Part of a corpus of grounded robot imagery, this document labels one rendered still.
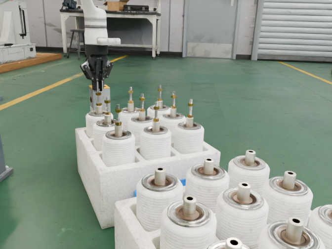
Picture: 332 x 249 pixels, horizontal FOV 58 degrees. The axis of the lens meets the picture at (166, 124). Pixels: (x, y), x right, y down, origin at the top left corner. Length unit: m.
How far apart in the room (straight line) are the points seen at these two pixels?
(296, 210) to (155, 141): 0.43
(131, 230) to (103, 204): 0.27
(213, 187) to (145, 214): 0.15
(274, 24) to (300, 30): 0.45
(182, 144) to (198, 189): 0.32
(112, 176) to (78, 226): 0.19
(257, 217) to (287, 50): 5.56
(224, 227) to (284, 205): 0.13
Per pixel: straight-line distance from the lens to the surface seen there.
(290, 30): 6.01
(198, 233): 0.51
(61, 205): 1.05
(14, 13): 4.54
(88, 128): 1.09
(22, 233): 0.96
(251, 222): 0.57
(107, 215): 0.90
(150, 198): 0.59
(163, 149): 0.90
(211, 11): 5.85
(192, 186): 0.66
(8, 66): 3.95
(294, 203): 0.64
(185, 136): 0.93
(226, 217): 0.58
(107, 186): 0.85
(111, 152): 0.86
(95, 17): 1.02
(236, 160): 0.75
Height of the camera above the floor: 0.56
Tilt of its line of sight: 18 degrees down
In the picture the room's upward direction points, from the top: 2 degrees clockwise
